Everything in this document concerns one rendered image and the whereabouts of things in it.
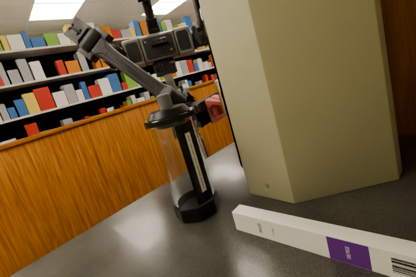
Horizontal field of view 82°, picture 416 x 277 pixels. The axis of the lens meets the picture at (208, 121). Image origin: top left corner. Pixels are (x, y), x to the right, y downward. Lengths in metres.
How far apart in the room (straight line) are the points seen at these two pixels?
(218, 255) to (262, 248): 0.07
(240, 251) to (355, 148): 0.28
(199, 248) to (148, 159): 2.18
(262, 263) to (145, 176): 2.27
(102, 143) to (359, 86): 2.19
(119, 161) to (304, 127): 2.16
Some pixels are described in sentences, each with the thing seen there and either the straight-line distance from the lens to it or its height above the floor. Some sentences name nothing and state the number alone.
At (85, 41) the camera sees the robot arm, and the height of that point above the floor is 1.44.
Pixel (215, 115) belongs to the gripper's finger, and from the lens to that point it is 0.63.
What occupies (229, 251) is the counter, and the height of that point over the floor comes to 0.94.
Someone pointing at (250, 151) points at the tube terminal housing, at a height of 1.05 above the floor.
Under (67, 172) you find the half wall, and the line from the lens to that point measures 2.37.
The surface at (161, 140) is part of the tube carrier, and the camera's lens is 0.48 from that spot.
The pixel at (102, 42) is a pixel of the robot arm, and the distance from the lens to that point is 0.90.
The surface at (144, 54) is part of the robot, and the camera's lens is 1.45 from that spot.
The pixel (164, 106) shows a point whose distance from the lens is 0.49.
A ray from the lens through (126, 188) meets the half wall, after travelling 2.56.
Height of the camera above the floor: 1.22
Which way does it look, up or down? 11 degrees down
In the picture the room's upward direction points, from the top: 16 degrees counter-clockwise
